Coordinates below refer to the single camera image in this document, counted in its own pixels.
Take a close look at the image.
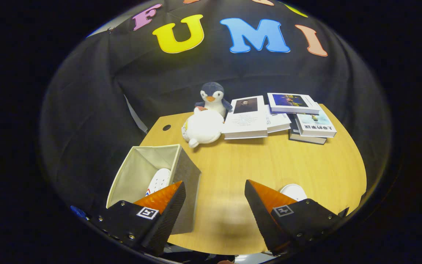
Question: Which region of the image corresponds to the dark grey book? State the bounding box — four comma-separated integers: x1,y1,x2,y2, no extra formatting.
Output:
289,114,327,145

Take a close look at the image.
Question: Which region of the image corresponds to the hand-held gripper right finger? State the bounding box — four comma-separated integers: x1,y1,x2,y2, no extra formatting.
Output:
244,179,343,255

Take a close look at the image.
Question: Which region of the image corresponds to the plain white book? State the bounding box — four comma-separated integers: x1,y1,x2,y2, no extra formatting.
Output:
264,104,292,133

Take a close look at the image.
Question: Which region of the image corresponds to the book with pale green cover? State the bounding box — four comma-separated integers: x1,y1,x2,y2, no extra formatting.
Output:
295,103,337,138

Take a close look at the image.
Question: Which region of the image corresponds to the white canvas shoe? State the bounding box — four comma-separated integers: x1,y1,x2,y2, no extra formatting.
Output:
279,184,308,202
145,168,172,197

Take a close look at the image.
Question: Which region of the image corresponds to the white book with portrait cover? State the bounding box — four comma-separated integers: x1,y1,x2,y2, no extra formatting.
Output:
221,95,269,140

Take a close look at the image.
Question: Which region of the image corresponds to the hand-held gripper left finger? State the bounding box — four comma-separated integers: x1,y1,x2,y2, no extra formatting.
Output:
90,180,186,256

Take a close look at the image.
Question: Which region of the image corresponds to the penguin plush toy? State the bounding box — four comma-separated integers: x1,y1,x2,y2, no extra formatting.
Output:
181,81,233,149

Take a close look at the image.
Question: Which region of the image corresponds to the grey fabric storage box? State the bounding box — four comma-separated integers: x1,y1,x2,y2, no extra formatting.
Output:
106,144,201,235

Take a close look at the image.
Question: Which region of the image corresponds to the black backdrop cloth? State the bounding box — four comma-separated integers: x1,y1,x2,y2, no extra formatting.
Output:
39,0,393,220

